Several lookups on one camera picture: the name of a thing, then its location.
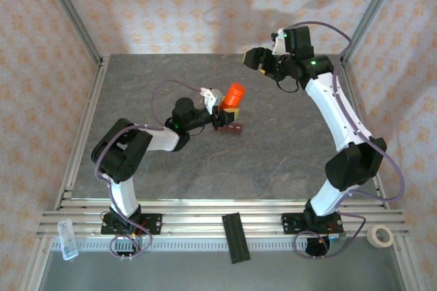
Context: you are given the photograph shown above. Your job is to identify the grey metal sheet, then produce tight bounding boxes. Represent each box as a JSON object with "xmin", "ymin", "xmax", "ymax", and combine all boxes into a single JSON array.
[{"xmin": 37, "ymin": 249, "xmax": 409, "ymax": 291}]

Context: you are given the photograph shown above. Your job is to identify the thin black right gripper cable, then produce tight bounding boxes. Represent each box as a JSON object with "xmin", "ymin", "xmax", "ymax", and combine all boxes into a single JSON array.
[{"xmin": 275, "ymin": 79, "xmax": 300, "ymax": 94}]

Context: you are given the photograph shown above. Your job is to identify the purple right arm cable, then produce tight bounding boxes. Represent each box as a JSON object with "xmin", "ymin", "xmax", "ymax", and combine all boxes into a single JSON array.
[{"xmin": 289, "ymin": 20, "xmax": 406, "ymax": 260}]

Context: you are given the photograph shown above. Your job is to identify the brown pill organizer box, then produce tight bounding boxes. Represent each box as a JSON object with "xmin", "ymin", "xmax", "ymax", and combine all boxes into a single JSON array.
[{"xmin": 213, "ymin": 122, "xmax": 244, "ymax": 135}]

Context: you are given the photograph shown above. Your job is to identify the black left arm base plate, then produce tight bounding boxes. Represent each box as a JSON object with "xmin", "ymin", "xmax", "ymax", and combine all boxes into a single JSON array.
[{"xmin": 100, "ymin": 213, "xmax": 163, "ymax": 236}]

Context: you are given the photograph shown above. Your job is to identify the aluminium frame post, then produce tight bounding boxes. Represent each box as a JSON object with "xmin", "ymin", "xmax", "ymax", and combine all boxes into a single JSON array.
[
  {"xmin": 37, "ymin": 0, "xmax": 103, "ymax": 63},
  {"xmin": 341, "ymin": 0, "xmax": 407, "ymax": 65}
]

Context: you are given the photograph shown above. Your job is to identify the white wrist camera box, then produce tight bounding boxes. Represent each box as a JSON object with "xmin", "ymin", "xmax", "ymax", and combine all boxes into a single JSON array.
[
  {"xmin": 199, "ymin": 87, "xmax": 223, "ymax": 115},
  {"xmin": 271, "ymin": 29, "xmax": 288, "ymax": 56}
]

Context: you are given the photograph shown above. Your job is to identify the clear plastic packet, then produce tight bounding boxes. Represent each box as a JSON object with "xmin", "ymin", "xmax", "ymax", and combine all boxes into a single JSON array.
[{"xmin": 57, "ymin": 219, "xmax": 79, "ymax": 262}]

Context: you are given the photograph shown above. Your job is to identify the slotted grey cable duct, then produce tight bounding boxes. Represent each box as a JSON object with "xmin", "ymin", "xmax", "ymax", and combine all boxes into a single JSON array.
[{"xmin": 50, "ymin": 238, "xmax": 310, "ymax": 252}]

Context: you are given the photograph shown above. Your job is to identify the white tape roll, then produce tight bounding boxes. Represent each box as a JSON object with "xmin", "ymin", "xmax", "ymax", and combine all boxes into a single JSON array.
[{"xmin": 367, "ymin": 225, "xmax": 395, "ymax": 248}]

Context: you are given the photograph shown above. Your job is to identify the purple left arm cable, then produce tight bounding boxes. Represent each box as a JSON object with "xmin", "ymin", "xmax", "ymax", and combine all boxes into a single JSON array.
[{"xmin": 94, "ymin": 79, "xmax": 203, "ymax": 260}]

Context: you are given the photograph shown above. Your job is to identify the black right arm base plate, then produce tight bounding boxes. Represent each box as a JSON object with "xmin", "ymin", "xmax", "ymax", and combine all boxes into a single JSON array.
[{"xmin": 281, "ymin": 212, "xmax": 344, "ymax": 236}]

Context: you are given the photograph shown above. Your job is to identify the aluminium side rail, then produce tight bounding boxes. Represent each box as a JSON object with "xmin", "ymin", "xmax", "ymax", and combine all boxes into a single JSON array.
[
  {"xmin": 54, "ymin": 57, "xmax": 111, "ymax": 210},
  {"xmin": 341, "ymin": 57, "xmax": 390, "ymax": 210}
]

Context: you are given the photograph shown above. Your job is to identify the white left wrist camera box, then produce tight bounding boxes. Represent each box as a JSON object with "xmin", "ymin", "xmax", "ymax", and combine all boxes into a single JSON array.
[{"xmin": 199, "ymin": 87, "xmax": 223, "ymax": 115}]

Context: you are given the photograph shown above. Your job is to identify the orange pill bottle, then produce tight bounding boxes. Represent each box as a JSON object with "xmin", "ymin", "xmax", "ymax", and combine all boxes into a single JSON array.
[{"xmin": 218, "ymin": 82, "xmax": 246, "ymax": 109}]

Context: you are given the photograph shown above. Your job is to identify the black ribbed bar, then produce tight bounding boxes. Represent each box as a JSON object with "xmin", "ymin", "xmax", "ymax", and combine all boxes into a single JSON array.
[{"xmin": 221, "ymin": 212, "xmax": 252, "ymax": 264}]

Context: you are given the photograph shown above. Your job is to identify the aluminium cross rails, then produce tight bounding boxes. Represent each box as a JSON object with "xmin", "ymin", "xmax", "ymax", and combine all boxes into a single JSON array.
[{"xmin": 36, "ymin": 198, "xmax": 410, "ymax": 241}]

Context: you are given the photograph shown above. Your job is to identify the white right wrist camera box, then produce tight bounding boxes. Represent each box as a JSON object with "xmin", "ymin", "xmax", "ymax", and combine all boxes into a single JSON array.
[{"xmin": 271, "ymin": 29, "xmax": 288, "ymax": 56}]

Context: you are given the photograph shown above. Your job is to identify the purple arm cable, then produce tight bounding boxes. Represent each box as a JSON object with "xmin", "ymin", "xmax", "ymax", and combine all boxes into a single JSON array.
[
  {"xmin": 289, "ymin": 20, "xmax": 406, "ymax": 260},
  {"xmin": 94, "ymin": 79, "xmax": 203, "ymax": 260}
]

